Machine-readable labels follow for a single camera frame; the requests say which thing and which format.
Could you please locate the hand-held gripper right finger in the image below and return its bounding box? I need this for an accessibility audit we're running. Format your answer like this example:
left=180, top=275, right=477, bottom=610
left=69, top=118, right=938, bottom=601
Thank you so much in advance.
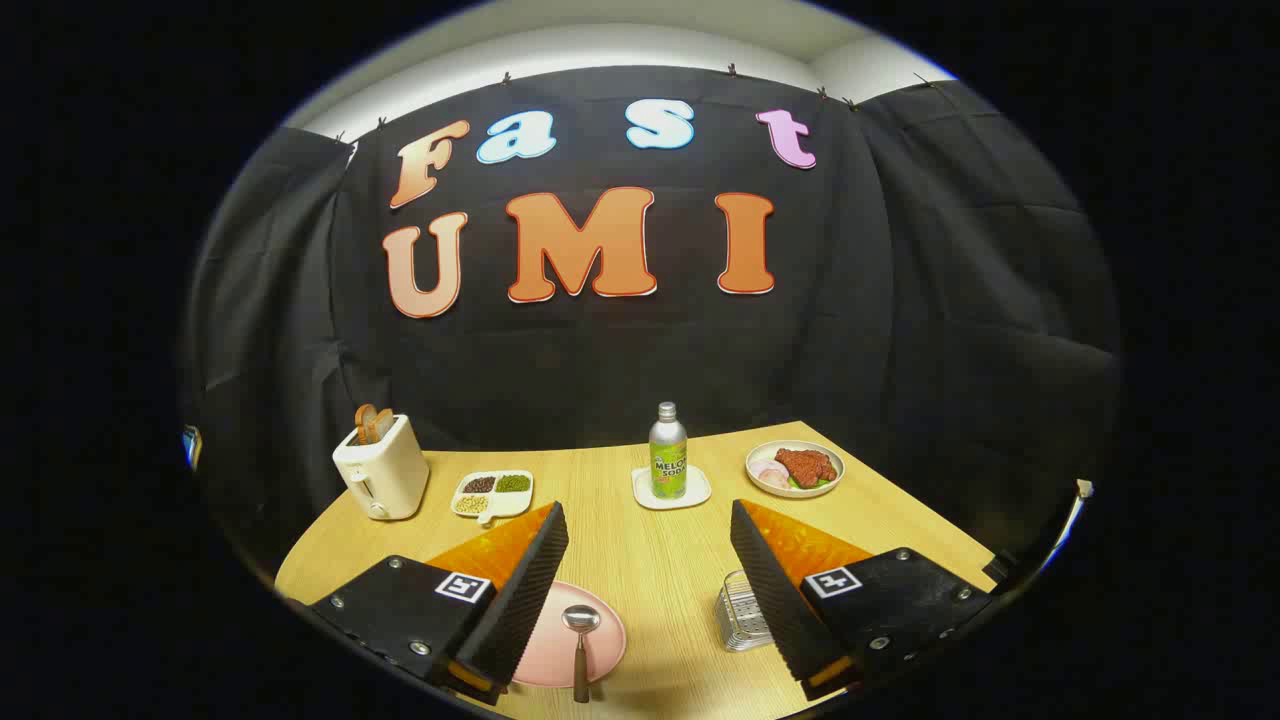
left=729, top=499, right=993, bottom=701

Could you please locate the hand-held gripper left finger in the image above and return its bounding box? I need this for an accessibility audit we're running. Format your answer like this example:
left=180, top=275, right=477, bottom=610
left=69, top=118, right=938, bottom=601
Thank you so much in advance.
left=310, top=502, right=570, bottom=706

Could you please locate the metal spoon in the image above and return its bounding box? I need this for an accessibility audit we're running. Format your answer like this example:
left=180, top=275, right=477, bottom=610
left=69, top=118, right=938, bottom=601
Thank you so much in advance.
left=561, top=604, right=602, bottom=704

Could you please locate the pink round plate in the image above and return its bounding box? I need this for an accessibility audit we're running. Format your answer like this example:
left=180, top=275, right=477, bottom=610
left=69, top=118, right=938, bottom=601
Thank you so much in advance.
left=512, top=581, right=628, bottom=689

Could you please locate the white divided dish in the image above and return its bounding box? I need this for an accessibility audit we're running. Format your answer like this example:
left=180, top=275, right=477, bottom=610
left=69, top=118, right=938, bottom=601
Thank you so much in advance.
left=450, top=469, right=535, bottom=527

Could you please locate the white square coaster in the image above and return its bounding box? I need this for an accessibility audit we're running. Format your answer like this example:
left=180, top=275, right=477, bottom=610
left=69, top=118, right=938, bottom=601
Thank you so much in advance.
left=631, top=465, right=713, bottom=511

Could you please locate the fried red meat cutlet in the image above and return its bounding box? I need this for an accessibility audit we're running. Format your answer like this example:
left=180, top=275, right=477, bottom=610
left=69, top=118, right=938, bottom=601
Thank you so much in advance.
left=775, top=448, right=839, bottom=489

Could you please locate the white oval food plate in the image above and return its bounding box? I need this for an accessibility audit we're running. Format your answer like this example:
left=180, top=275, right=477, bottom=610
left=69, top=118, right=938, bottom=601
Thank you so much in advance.
left=745, top=441, right=846, bottom=499

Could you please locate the green soda bottle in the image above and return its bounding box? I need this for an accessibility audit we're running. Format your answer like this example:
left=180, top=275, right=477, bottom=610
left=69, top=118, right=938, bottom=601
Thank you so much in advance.
left=648, top=402, right=689, bottom=500

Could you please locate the white toaster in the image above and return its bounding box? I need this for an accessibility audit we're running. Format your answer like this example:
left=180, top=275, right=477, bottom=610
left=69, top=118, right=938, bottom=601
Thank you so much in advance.
left=332, top=414, right=431, bottom=521

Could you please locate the black backdrop cloth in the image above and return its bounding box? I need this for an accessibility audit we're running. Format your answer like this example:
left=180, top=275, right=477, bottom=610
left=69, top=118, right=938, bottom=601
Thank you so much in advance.
left=180, top=65, right=1121, bottom=601

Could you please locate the metal wire basket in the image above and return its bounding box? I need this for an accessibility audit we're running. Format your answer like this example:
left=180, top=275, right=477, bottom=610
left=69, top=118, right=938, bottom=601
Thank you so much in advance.
left=715, top=570, right=776, bottom=653

